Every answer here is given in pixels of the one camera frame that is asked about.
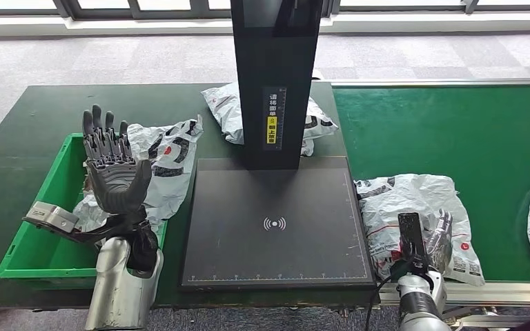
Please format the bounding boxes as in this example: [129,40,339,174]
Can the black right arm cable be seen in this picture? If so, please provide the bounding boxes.
[364,274,401,331]

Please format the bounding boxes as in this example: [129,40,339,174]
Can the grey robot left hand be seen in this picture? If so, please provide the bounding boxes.
[81,103,153,216]

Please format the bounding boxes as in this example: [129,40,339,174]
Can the aluminium conveyor side rail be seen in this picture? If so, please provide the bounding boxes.
[328,78,530,88]
[379,279,530,331]

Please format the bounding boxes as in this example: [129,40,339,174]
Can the white parcel bag black stripes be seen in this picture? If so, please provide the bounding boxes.
[201,82,339,158]

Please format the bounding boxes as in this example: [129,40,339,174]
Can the dark green table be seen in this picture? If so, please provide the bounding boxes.
[0,82,380,309]

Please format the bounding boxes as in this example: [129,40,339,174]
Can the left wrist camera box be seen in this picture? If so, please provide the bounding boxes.
[26,201,81,234]

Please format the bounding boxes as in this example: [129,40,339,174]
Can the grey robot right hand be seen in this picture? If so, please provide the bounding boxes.
[422,209,454,275]

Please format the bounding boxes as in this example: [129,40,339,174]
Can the green conveyor belt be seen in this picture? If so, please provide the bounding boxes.
[332,84,530,283]

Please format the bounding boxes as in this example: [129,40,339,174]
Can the green plastic crate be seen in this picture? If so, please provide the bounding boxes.
[0,132,170,289]

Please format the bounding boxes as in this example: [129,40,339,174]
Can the black inbound scanner machine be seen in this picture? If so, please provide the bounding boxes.
[180,0,378,293]

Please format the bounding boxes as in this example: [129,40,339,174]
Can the yellow black instruction label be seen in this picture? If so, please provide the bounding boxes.
[263,86,288,151]

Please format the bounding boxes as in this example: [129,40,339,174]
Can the white parcel red print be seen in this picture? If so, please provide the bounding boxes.
[72,114,204,234]

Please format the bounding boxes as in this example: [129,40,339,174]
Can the dark window frame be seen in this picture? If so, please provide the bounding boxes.
[0,0,530,21]

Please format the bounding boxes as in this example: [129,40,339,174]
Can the white parcel bag promise print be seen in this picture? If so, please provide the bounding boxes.
[354,173,487,288]

